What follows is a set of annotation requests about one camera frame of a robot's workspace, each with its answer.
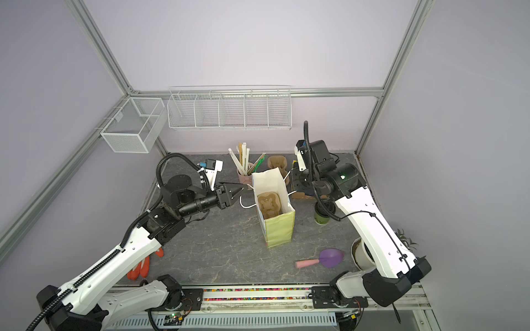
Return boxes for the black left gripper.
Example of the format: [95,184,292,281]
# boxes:
[179,181,248,219]

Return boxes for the single brown pulp cup carrier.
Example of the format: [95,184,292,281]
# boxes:
[258,192,282,220]

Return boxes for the green paper coffee cup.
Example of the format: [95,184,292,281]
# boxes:
[314,200,336,226]

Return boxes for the landscape printed paper bag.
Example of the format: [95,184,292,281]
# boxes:
[240,168,295,248]

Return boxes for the brown pulp cup carrier stack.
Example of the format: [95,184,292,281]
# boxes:
[267,155,290,185]

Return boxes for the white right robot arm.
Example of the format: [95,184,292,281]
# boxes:
[291,140,432,307]

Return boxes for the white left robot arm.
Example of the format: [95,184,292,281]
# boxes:
[27,168,247,330]

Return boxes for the pink straw holder cup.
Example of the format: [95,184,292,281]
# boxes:
[237,170,253,186]

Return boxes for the potted green plant white pot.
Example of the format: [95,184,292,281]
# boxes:
[351,229,418,270]

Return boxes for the orange red scissors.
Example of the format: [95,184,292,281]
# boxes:
[126,256,150,280]

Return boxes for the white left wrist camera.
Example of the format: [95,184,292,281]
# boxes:
[199,159,224,190]

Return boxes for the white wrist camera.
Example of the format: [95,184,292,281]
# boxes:
[199,159,224,190]
[295,140,309,172]

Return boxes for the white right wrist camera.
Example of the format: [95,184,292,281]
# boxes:
[295,140,309,172]

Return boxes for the purple scoop with pink handle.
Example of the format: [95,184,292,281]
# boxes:
[295,248,345,269]

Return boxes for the white wire wall shelf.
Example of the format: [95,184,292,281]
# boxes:
[166,85,293,130]

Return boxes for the white mesh wall basket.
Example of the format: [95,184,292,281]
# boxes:
[101,97,168,154]

